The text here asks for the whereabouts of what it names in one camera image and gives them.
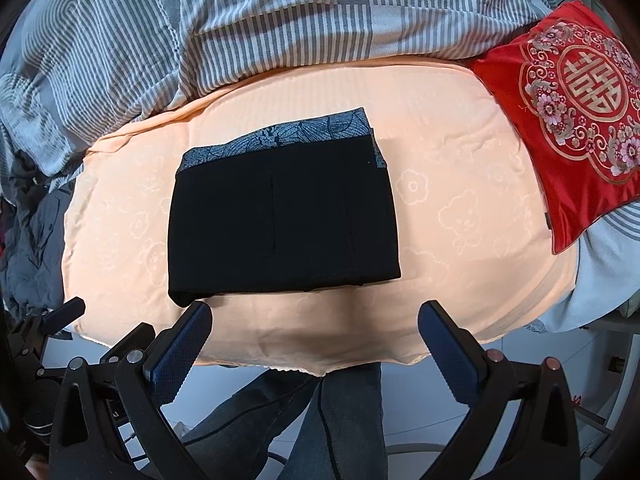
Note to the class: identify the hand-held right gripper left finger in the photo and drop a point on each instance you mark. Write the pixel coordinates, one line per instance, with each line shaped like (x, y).
(182, 355)

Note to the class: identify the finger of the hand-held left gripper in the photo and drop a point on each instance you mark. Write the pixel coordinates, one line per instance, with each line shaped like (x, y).
(65, 314)
(135, 338)

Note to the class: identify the light blue bed sheet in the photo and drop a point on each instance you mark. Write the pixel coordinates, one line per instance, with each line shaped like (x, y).
(600, 270)

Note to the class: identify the red embroidered pillow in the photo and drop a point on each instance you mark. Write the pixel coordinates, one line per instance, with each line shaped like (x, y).
(565, 175)

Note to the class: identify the grey white striped quilt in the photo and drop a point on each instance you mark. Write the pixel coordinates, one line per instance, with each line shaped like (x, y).
(250, 20)

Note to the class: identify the white metal stand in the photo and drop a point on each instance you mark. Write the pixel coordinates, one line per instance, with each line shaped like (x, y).
(625, 360)

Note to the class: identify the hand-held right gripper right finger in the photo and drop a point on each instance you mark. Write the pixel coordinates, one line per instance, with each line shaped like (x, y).
(452, 355)

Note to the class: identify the person's right leg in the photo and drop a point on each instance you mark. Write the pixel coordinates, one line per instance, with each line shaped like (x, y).
(345, 420)

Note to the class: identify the grey crumpled clothing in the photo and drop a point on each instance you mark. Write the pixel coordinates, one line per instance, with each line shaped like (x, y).
(35, 240)

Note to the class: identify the peach embossed bed blanket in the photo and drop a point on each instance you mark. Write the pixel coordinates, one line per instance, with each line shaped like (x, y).
(450, 270)

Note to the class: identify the black pants with patterned waistband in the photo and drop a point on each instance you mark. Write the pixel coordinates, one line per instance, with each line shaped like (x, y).
(280, 230)

